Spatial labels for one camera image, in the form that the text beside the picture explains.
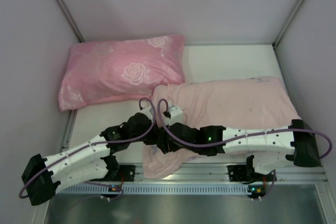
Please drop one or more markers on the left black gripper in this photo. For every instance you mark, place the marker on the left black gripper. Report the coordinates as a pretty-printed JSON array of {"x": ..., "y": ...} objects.
[{"x": 151, "y": 138}]

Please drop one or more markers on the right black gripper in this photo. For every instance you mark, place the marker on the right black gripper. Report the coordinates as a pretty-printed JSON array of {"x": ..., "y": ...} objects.
[{"x": 165, "y": 142}]

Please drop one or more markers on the purple princess print pillowcase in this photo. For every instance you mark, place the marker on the purple princess print pillowcase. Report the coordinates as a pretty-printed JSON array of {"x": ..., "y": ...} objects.
[{"x": 252, "y": 104}]

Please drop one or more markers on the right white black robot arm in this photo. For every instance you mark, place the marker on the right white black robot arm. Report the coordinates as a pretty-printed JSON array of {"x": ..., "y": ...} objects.
[{"x": 265, "y": 151}]

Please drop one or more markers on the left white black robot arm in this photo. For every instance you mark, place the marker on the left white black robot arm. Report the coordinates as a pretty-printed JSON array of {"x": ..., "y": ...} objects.
[{"x": 44, "y": 177}]

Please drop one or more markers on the pink rose pattern pillow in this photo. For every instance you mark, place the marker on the pink rose pattern pillow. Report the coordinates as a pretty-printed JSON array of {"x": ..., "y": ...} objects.
[{"x": 108, "y": 71}]

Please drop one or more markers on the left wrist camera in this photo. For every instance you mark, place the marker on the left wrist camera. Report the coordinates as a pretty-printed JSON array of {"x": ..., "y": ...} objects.
[{"x": 148, "y": 112}]

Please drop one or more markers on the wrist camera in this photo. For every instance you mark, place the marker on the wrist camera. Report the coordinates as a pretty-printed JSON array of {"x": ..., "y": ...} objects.
[
  {"x": 148, "y": 112},
  {"x": 173, "y": 115}
]

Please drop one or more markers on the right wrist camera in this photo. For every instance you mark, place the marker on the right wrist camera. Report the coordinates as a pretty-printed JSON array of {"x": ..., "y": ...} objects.
[{"x": 173, "y": 115}]

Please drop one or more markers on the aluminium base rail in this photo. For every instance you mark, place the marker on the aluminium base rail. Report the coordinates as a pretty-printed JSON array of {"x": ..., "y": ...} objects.
[{"x": 224, "y": 173}]

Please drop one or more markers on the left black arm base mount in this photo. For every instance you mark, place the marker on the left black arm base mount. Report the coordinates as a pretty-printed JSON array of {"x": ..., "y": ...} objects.
[{"x": 126, "y": 173}]

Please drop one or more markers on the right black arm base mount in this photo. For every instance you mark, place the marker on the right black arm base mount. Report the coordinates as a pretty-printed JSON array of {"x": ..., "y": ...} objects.
[{"x": 238, "y": 173}]

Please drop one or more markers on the slotted grey cable duct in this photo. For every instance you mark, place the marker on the slotted grey cable duct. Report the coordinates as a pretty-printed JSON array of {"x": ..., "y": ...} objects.
[{"x": 160, "y": 189}]

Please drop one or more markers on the right aluminium corner post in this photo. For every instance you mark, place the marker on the right aluminium corner post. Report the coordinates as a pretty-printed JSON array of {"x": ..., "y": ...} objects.
[{"x": 290, "y": 18}]

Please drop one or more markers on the aluminium corner post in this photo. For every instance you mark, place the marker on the aluminium corner post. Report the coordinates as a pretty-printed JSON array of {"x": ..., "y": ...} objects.
[
  {"x": 70, "y": 20},
  {"x": 290, "y": 18}
]

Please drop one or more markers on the left aluminium corner post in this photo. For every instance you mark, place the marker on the left aluminium corner post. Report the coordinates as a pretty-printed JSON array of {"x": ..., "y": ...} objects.
[{"x": 70, "y": 20}]

